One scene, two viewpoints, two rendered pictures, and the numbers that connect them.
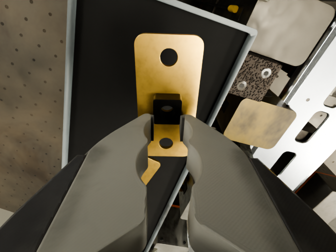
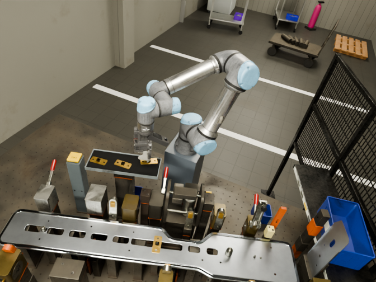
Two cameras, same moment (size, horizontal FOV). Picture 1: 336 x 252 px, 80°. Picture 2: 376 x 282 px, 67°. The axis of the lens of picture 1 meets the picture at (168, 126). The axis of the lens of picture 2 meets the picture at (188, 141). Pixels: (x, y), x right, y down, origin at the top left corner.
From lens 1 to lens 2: 1.37 m
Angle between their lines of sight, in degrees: 65
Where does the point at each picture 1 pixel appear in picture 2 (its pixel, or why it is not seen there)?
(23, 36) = not seen: hidden behind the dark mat
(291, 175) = (90, 244)
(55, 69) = not seen: hidden behind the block
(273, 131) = (128, 206)
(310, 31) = (157, 203)
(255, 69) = (148, 192)
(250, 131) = (128, 200)
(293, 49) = (153, 201)
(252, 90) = (142, 192)
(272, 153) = (106, 230)
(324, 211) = (65, 266)
